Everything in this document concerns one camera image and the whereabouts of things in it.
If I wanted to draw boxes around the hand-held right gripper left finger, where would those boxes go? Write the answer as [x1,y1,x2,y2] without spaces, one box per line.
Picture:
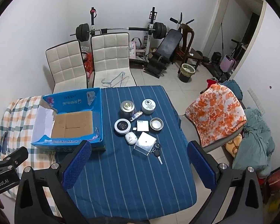
[15,140,92,224]

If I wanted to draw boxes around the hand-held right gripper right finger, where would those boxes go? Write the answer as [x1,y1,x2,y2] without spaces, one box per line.
[187,141,264,224]

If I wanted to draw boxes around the blue cardboard box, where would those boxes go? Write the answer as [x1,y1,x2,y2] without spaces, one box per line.
[31,87,106,152]

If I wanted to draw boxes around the silver key with black head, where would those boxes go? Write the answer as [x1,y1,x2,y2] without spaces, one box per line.
[153,150,163,165]

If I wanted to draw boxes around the black and white round tin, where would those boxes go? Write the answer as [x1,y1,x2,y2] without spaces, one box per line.
[114,119,131,134]

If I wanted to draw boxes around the white earbuds case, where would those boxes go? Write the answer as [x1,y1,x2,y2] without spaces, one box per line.
[125,132,138,146]

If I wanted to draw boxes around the clear box with white lid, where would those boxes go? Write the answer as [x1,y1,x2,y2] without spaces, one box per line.
[133,131,157,156]

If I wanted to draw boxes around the small metal bowl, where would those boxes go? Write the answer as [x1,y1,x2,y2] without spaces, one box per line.
[150,118,164,131]

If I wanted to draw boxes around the white square card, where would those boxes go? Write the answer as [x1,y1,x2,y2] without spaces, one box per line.
[137,120,149,131]

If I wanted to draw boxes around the gold lid round tin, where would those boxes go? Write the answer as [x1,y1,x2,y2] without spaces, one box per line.
[120,100,136,118]

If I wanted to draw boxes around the small printed lighter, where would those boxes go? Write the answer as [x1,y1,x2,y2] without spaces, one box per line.
[130,111,143,121]

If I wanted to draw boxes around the grey chair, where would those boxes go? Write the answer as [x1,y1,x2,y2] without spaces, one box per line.
[180,114,245,153]

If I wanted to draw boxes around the orange checked cloth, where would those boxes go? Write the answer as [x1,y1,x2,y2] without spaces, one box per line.
[0,95,61,217]

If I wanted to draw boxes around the yellow cushion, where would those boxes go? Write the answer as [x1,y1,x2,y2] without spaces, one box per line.
[225,134,243,157]

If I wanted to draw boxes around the orange floral blanket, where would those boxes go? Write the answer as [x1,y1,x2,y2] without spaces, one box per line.
[185,84,247,148]

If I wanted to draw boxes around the blue striped tablecloth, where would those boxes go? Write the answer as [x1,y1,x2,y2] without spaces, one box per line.
[54,85,197,221]

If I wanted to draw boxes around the teal clothing pile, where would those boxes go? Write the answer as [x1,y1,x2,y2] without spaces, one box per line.
[232,108,274,176]

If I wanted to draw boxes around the dark teal garment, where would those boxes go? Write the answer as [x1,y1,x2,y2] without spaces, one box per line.
[220,79,243,101]

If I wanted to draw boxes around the yellow bag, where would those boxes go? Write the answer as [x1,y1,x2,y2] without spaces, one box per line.
[267,191,280,215]

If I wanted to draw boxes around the white power strip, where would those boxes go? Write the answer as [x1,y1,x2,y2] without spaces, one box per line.
[247,87,264,113]

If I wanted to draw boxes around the black trash bin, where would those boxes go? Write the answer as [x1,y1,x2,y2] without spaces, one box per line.
[179,63,196,83]

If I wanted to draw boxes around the black exercise machine base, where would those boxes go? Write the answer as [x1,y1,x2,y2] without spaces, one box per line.
[202,56,231,82]

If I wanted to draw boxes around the white padded chair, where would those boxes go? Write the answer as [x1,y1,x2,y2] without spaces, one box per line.
[91,33,138,89]
[45,40,89,95]

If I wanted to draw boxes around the red plastic bag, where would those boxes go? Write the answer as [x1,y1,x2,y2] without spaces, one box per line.
[83,52,94,77]

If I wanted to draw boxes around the purple suitcase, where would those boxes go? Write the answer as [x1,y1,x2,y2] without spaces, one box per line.
[220,54,237,73]

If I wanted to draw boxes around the black round appliance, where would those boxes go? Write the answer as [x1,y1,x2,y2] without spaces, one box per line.
[211,51,222,63]

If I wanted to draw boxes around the pink shopping bag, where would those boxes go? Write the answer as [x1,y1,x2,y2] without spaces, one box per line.
[130,37,143,60]

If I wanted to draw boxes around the black barbell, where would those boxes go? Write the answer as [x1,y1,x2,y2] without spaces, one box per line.
[70,22,167,40]

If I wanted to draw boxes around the brown wooden chair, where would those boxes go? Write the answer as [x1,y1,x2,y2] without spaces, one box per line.
[175,23,204,74]

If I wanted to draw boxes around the white barbell rack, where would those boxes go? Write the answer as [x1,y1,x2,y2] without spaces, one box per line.
[89,7,158,61]

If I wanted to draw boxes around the wire clothes hanger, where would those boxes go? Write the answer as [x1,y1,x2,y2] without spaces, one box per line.
[101,72,129,88]

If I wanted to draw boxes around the black exercise handlebar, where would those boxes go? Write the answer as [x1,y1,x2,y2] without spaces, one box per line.
[170,12,195,25]

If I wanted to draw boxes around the white door frame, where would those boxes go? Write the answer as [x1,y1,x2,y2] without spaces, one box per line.
[211,0,267,75]

